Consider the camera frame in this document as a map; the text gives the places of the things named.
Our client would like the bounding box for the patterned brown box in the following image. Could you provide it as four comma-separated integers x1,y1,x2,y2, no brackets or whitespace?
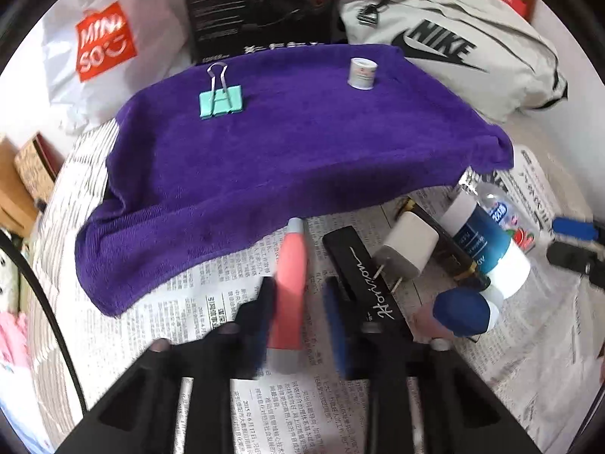
13,132,64,204

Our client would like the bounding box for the wooden furniture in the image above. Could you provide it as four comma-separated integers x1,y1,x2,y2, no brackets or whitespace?
0,136,38,238

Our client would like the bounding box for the black headset box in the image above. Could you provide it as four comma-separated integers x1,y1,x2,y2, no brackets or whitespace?
185,0,335,65

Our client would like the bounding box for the newspaper sheet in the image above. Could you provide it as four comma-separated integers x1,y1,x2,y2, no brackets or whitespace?
46,143,605,454

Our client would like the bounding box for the pink and grey pen tube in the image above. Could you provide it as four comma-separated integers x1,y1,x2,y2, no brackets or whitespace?
267,217,308,374

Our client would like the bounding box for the white Miniso shopping bag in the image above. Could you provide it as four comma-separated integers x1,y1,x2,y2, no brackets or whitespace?
42,0,190,135

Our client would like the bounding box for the teal binder clip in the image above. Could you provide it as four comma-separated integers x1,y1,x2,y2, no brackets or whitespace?
199,62,243,119

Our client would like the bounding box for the white power adapter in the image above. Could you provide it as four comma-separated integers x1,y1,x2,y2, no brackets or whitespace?
372,212,439,295

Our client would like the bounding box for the white tape roll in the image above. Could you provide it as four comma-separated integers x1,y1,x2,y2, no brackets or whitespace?
347,58,377,90

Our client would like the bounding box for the white Nike bag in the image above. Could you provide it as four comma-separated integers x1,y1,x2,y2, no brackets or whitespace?
340,0,568,123

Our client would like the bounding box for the blue white tube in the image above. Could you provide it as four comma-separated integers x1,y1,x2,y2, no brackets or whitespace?
440,192,531,299

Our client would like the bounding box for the black Horizon case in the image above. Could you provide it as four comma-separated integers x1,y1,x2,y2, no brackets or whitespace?
322,225,413,341

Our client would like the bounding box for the clear plastic water bottle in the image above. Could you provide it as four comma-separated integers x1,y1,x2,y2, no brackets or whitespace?
476,182,539,253

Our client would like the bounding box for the purple towel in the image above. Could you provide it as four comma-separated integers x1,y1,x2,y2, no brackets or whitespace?
75,44,514,317

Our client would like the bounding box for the blue cap roll-on bottle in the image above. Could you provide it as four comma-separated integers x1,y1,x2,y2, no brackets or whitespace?
411,286,504,340

